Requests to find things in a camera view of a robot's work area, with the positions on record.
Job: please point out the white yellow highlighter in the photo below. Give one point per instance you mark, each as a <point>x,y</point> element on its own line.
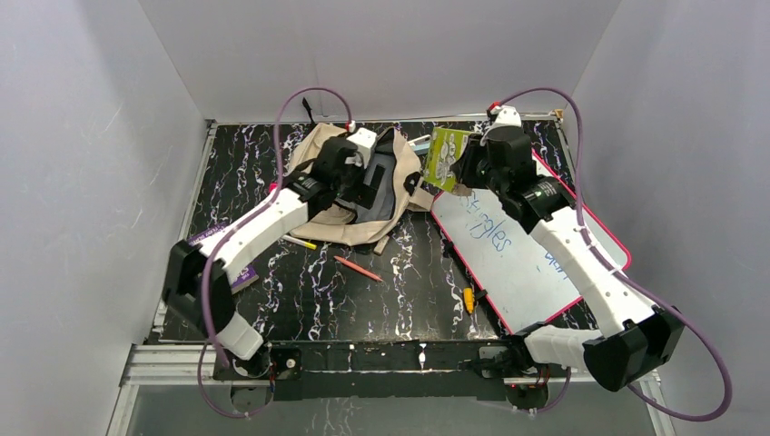
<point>300,242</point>

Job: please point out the red pencil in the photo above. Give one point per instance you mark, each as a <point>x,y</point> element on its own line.
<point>358,269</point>

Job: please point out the yellow marker cap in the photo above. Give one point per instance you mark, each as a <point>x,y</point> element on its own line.
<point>469,300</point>

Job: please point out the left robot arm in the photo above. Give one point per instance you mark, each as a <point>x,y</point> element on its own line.
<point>198,279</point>

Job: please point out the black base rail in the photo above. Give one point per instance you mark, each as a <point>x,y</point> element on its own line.
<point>486,370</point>

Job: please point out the pink framed whiteboard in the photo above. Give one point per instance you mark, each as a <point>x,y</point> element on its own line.
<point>524,283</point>

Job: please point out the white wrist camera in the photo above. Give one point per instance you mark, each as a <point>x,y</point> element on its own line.
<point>500,116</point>
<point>365,141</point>

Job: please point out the green treehouse book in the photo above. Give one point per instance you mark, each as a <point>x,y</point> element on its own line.
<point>446,146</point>

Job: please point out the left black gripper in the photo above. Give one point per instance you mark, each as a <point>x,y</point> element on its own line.
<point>370,177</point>

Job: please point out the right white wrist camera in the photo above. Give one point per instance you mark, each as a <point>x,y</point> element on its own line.
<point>500,116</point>

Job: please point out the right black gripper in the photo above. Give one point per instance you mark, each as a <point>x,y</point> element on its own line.
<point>461,167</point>

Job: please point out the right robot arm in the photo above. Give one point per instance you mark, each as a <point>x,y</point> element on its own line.
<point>634,335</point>

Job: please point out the purple treehouse book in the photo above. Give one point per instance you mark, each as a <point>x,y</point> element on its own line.
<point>240,273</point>

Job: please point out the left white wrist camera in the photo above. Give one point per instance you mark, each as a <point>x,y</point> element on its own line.
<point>365,141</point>

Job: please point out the cream canvas student bag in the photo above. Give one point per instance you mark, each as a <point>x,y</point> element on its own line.
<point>321,155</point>

